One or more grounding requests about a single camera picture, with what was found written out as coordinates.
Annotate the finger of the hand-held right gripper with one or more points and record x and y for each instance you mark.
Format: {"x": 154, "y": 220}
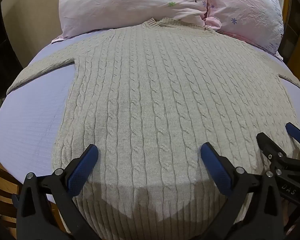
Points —
{"x": 295, "y": 132}
{"x": 268, "y": 145}

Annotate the pink floral pillow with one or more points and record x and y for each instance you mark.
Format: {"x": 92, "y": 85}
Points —
{"x": 247, "y": 12}
{"x": 130, "y": 5}

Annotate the wooden headboard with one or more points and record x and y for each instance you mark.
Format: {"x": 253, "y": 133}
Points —
{"x": 295, "y": 45}

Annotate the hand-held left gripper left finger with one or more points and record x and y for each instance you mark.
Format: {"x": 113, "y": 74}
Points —
{"x": 82, "y": 170}

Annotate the lavender bed sheet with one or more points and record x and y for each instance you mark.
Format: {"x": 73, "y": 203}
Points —
{"x": 27, "y": 120}

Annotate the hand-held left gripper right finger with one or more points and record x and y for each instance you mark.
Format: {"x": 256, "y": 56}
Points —
{"x": 215, "y": 170}

